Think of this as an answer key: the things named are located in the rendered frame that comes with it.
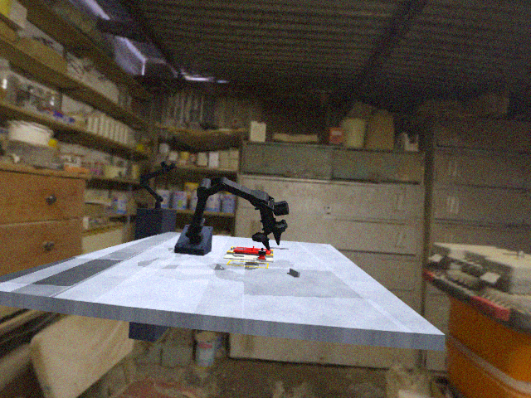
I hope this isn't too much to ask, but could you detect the red rectangular plate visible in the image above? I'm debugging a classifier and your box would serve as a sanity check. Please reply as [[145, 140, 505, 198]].
[[233, 246, 271, 256]]

